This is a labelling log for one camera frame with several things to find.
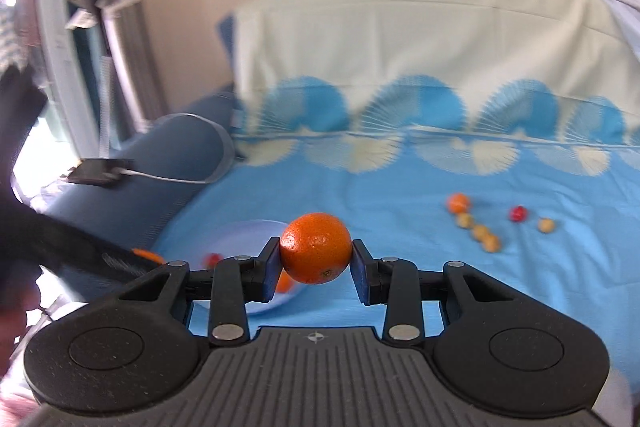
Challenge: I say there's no large orange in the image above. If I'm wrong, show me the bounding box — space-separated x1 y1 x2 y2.
279 212 353 286

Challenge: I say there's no blue plate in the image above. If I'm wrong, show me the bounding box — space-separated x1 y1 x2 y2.
192 219 301 316

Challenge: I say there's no pale floral cloth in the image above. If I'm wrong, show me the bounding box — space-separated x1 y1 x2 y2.
584 0 640 75

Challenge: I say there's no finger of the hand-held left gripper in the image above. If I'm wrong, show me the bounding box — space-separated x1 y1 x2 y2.
12 206 157 284

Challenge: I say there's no black plug with grey cable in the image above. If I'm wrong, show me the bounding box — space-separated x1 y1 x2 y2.
66 113 236 186

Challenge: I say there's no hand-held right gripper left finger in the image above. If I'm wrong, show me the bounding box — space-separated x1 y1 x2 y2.
118 237 282 348

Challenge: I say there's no metal clamp stand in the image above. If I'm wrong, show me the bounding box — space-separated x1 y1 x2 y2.
66 0 161 158

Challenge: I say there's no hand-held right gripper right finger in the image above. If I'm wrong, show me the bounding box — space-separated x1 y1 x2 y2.
351 239 506 342

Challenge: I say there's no small orange fruit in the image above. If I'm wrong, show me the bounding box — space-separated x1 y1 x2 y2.
447 193 472 215

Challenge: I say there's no blue fan-patterned bedsheet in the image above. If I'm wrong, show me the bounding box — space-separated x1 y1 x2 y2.
150 0 640 360

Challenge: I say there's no navy blue pillow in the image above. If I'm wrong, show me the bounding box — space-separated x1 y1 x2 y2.
37 91 237 305

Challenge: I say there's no pale window frame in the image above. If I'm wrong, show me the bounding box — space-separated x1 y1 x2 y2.
27 0 103 160

